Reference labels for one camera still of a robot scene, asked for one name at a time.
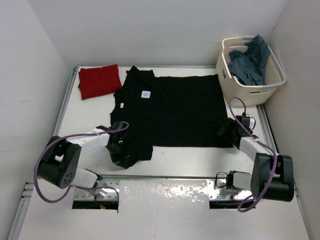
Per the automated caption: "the black t shirt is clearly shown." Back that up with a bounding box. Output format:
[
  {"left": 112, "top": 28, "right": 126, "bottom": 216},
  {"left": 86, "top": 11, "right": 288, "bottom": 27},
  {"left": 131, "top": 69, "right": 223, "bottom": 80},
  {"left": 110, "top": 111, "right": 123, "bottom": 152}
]
[{"left": 110, "top": 67, "right": 232, "bottom": 169}]

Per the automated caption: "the red t shirt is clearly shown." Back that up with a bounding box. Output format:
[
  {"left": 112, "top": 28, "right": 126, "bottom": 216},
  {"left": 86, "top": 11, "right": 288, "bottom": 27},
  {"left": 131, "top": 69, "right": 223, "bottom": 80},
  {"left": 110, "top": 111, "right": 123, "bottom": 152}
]
[{"left": 78, "top": 64, "right": 122, "bottom": 100}]

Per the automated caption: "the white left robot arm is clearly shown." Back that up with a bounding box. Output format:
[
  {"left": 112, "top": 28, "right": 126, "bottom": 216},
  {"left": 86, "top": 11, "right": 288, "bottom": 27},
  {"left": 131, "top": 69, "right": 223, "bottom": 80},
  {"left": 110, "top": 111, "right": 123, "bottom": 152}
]
[{"left": 33, "top": 121, "right": 129, "bottom": 189}]

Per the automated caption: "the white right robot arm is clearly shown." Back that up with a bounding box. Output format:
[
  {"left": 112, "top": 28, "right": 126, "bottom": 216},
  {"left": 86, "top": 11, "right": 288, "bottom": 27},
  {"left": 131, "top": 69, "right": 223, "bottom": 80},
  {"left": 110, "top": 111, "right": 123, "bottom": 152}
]
[{"left": 215, "top": 115, "right": 295, "bottom": 202}]

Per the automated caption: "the cream plastic laundry basket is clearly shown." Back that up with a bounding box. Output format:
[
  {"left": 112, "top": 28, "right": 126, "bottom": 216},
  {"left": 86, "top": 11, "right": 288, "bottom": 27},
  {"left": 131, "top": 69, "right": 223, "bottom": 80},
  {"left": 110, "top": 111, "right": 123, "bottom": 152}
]
[{"left": 216, "top": 35, "right": 287, "bottom": 106}]

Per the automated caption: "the teal t shirt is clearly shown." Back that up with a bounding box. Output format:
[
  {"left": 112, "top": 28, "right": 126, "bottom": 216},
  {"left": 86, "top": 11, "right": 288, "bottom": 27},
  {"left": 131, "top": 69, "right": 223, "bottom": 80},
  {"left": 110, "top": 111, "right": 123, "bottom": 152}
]
[{"left": 228, "top": 34, "right": 271, "bottom": 86}]

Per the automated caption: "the white front cover panel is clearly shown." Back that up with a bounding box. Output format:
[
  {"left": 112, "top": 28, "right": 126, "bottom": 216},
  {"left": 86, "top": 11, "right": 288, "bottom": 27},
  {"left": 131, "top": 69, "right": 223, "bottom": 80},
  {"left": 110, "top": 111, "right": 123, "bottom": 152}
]
[{"left": 19, "top": 180, "right": 309, "bottom": 240}]

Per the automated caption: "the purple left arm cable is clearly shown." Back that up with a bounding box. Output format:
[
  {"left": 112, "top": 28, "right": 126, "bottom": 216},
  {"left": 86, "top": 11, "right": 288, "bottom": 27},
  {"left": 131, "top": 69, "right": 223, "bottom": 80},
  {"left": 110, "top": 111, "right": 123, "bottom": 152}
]
[{"left": 33, "top": 121, "right": 130, "bottom": 208}]

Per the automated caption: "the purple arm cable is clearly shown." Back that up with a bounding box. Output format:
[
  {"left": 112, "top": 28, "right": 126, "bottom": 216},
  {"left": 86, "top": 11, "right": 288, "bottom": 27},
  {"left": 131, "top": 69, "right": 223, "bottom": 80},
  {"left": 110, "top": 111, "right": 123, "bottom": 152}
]
[
  {"left": 228, "top": 96, "right": 279, "bottom": 213},
  {"left": 33, "top": 121, "right": 130, "bottom": 208}
]

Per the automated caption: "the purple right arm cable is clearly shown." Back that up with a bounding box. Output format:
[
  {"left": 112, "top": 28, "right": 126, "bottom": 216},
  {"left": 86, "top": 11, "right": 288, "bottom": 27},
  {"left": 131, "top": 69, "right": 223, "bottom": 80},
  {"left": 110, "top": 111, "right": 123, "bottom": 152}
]
[{"left": 228, "top": 96, "right": 279, "bottom": 213}]

